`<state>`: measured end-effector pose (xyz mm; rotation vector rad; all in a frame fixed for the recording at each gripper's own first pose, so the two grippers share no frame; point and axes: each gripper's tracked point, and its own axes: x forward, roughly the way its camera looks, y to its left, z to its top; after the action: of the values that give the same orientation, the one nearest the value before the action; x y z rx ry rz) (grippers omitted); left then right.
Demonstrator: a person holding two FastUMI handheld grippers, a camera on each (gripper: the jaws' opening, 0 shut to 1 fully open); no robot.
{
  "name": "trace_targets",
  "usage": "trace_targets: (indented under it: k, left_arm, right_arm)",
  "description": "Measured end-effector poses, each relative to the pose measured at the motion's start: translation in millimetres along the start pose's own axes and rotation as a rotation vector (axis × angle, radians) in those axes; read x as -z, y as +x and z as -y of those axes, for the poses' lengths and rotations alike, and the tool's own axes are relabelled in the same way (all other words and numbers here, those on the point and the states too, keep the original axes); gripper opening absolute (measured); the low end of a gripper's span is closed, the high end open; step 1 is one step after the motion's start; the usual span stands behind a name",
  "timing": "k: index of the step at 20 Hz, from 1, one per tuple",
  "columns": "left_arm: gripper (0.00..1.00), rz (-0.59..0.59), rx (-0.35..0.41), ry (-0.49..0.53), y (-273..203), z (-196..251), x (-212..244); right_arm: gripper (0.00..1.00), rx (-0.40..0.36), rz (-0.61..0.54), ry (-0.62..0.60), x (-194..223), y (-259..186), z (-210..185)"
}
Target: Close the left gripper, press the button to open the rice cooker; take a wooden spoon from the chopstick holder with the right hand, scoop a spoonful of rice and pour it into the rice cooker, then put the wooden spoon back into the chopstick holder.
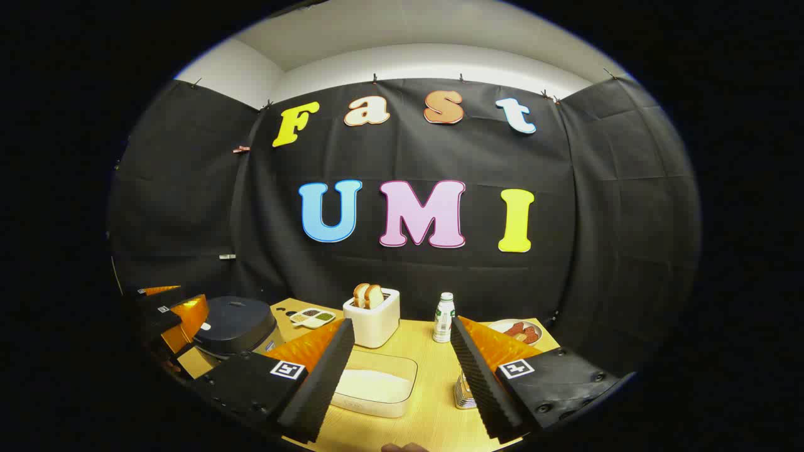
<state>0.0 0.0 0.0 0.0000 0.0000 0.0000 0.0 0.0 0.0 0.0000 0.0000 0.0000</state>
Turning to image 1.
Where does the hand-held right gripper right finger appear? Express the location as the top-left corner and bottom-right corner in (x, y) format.
(450, 315), (636, 443)

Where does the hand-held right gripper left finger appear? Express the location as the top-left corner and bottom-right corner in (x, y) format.
(192, 317), (356, 444)

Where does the metal wire chopstick holder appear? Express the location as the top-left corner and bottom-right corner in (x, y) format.
(454, 370), (478, 410)

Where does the dark grey rice cooker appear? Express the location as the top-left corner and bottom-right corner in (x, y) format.
(193, 296), (283, 360)

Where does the white rice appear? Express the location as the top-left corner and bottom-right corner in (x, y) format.
(336, 369), (412, 404)

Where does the clear plastic rice container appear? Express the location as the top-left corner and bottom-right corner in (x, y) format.
(331, 350), (418, 419)

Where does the white round plate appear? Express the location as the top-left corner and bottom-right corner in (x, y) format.
(487, 319), (543, 346)

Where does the white divided condiment tray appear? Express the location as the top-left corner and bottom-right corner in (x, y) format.
(290, 308), (337, 330)

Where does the white milk bottle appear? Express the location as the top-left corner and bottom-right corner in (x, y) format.
(433, 292), (456, 343)

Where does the white toaster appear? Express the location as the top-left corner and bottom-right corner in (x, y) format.
(343, 288), (401, 349)

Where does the black backdrop cloth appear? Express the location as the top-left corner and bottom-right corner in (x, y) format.
(107, 77), (701, 377)

